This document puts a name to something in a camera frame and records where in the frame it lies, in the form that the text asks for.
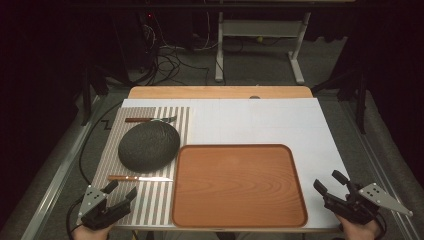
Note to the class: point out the black stand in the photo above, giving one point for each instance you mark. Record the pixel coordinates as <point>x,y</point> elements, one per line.
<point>360,100</point>
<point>86,96</point>

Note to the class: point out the brown wood-grain tray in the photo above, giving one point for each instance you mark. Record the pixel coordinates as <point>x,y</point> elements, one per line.
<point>238,186</point>

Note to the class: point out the small yellow ball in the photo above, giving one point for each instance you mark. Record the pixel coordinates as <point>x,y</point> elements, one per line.
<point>259,39</point>

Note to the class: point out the aluminium rail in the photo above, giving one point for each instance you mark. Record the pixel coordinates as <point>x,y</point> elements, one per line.
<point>383,176</point>
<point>56,180</point>

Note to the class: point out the white board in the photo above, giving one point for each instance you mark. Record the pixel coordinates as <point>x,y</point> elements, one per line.
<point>250,123</point>

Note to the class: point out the light wooden table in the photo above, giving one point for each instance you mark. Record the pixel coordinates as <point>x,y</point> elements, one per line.
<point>216,92</point>

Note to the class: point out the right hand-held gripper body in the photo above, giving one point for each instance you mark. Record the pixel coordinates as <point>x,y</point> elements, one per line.
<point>358,206</point>

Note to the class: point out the white metal desk frame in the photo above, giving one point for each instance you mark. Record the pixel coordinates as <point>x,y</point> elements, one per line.
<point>260,28</point>

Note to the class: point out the dark equipment box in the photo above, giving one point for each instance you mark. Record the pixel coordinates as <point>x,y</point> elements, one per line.
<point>140,36</point>

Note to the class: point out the person's left hand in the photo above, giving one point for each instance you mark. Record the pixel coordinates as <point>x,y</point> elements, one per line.
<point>89,234</point>

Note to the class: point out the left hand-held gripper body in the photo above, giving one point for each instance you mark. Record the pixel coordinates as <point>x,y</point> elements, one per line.
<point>100,215</point>

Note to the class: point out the person's right hand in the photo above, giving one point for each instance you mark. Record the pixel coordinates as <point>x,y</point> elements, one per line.
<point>360,232</point>

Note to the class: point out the black textured plate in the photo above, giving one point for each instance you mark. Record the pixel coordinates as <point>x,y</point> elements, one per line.
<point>148,146</point>

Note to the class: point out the grey striped placemat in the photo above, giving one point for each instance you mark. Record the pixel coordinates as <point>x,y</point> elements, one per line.
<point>153,203</point>

